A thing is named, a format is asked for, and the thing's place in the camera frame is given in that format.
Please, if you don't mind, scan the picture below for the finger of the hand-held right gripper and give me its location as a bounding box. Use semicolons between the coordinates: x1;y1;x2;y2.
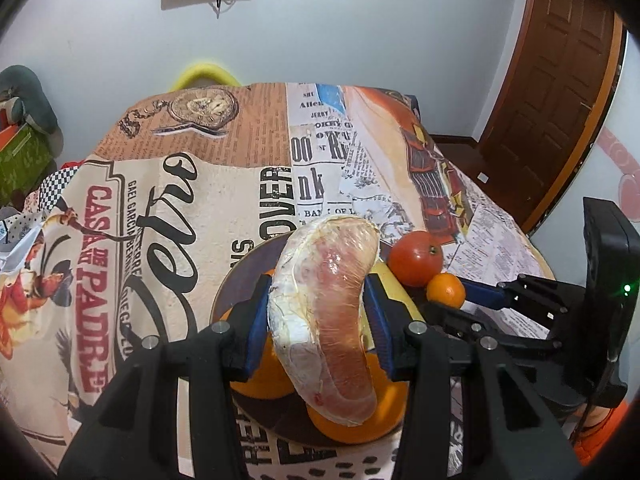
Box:
462;275;589;331
425;304;567;362

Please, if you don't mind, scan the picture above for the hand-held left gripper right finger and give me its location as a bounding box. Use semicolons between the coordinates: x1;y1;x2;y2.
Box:
364;276;583;480

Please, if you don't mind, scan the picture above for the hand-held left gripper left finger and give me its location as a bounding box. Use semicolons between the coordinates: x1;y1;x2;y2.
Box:
59;275;273;480

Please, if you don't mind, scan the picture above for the yellow-green sugarcane piece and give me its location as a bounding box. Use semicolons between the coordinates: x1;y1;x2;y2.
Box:
361;261;427;353

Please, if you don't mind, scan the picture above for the small tangerine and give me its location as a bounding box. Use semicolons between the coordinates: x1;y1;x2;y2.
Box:
426;272;467;310

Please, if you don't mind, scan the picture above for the dark purple plate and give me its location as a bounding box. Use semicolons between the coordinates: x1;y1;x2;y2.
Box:
210;237;426;447

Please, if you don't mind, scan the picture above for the large orange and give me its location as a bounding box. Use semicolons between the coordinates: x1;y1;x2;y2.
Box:
306;350;409;446
220;269;302;401

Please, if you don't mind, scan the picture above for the peeled pomelo segment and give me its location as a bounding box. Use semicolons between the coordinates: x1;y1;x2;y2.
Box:
267;213;382;429

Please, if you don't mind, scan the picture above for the red tomato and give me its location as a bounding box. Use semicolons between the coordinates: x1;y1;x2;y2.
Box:
387;231;445;289

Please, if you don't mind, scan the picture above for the white heart-print wardrobe door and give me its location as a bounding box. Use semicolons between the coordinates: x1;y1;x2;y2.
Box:
527;30;640;266

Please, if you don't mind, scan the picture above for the printed newspaper-pattern blanket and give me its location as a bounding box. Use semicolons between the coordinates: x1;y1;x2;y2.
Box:
0;82;557;480

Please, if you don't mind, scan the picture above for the brown wooden door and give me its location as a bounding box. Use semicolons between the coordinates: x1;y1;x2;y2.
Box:
477;0;627;232

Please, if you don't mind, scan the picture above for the black-white checkered cloth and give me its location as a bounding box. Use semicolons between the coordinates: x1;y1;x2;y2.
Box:
39;166;82;212

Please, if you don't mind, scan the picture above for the white crumpled cloth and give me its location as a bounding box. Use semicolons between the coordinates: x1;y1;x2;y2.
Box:
0;207;47;273

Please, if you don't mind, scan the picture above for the yellow foam chair back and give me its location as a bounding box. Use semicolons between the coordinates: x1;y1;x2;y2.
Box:
170;61;242;92

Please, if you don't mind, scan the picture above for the green patterned box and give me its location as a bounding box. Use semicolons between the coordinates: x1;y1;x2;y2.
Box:
0;125;57;207

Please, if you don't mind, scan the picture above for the grey plush toy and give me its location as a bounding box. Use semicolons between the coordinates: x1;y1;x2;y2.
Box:
0;65;64;137

